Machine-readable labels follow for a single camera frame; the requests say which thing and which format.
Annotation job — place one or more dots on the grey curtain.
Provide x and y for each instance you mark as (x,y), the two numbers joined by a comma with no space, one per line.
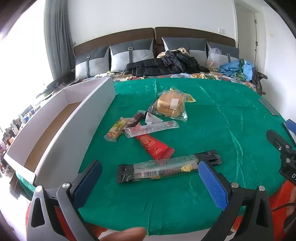
(59,39)

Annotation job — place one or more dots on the clear plastic bag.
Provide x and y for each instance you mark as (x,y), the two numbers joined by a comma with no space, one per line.
(214,60)

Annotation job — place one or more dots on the white triangular packet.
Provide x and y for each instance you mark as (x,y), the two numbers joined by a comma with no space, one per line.
(152,118)

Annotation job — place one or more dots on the clear red-white snack packet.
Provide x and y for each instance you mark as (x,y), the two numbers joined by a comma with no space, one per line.
(150,128)

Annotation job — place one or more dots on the brown headboard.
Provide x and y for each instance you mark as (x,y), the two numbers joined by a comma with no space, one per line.
(115,38)

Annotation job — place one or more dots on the dark chocolate bar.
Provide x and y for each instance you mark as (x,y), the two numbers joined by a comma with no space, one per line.
(136,118)

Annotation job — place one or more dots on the person's left hand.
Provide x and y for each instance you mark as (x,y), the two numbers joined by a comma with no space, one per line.
(122,234)

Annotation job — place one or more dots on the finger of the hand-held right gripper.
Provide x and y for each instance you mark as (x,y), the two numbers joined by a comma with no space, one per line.
(290,125)
(275,139)

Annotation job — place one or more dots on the white cardboard box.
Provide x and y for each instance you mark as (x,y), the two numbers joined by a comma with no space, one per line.
(76,129)

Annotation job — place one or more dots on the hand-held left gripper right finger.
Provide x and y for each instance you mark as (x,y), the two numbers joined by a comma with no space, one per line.
(212,185)

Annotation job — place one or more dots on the grey two-tone pillow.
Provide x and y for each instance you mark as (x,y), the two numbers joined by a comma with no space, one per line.
(92,62)
(227,49)
(129,54)
(185,45)

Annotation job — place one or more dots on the black puffer jacket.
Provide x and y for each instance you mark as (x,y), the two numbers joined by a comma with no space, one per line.
(161,64)

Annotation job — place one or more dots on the long black clear packet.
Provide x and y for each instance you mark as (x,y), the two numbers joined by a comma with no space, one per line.
(161,169)

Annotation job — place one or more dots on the clear bread packet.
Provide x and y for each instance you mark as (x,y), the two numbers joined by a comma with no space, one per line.
(168,104)

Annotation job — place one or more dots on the red snack packet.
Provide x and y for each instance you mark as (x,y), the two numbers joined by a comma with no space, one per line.
(153,146)

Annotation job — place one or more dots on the yellow biscuit packet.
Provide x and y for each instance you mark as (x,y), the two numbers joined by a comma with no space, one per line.
(115,131)

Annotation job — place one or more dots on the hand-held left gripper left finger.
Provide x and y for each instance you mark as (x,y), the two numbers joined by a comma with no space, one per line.
(89,183)

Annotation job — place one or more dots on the green cloth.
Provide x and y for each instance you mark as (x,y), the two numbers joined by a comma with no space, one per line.
(208,139)

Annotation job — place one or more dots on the blue clothes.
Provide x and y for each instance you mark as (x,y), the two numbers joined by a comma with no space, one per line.
(231,68)

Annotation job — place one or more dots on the dark backpack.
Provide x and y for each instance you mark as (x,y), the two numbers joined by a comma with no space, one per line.
(257,80)

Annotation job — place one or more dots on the grey phone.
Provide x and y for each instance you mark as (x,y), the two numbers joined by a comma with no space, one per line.
(269,107)

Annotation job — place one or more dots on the yellow brown snack packet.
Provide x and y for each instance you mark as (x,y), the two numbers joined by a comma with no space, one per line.
(190,98)

